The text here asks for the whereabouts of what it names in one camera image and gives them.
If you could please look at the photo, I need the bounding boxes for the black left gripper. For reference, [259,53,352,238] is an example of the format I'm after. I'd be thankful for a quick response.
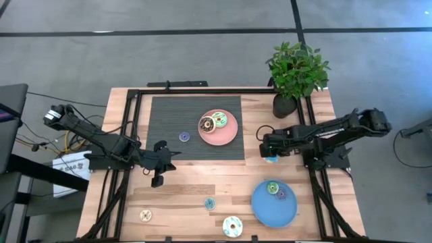
[143,140,177,188]

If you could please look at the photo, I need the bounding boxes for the large chocolate donut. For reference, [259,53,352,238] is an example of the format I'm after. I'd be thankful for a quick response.
[198,115,217,134]

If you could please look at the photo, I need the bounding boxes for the large mint green donut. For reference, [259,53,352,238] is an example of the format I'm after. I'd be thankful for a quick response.
[211,111,229,129]

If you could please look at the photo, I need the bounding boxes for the large white teal-striped donut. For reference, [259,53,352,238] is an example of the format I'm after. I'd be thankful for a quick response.
[222,215,244,238]

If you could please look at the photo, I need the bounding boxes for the pink round plate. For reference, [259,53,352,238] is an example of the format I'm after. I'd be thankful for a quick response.
[198,109,239,146]

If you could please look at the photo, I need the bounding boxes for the dark grey ribbed placemat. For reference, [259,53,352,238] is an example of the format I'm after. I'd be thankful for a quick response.
[145,96,246,161]

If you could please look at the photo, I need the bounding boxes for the blue round plate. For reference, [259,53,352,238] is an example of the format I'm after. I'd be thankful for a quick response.
[251,179,298,229]

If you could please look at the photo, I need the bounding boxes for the potted green plant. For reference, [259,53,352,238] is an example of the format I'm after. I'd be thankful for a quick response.
[265,41,332,119]

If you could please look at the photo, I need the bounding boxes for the white printed bag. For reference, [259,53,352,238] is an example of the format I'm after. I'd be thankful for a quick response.
[52,151,92,198]

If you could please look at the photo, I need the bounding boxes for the black desk beam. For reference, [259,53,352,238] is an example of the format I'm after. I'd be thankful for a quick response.
[6,154,90,192]

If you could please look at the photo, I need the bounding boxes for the black stand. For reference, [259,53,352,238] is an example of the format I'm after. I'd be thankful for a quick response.
[400,117,432,140]

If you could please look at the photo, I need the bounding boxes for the black tablet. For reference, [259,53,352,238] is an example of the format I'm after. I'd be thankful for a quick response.
[0,103,23,124]

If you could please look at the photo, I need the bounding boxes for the black aluminium table frame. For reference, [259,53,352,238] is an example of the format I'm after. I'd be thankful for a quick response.
[63,87,406,243]

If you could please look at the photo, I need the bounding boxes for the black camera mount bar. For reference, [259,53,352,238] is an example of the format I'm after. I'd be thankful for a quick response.
[146,80,209,88]

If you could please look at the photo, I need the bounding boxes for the yellow cable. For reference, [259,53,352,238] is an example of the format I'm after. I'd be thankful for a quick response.
[63,132,87,153]

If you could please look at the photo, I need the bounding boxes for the thin black floor cable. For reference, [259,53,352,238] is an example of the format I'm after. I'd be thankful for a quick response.
[26,91,107,108]

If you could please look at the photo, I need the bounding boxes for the black floor cable loop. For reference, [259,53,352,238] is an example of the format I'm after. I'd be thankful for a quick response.
[392,128,432,169]

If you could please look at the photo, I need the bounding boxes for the tangled black cables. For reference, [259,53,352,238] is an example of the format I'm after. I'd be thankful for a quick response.
[15,113,136,159]

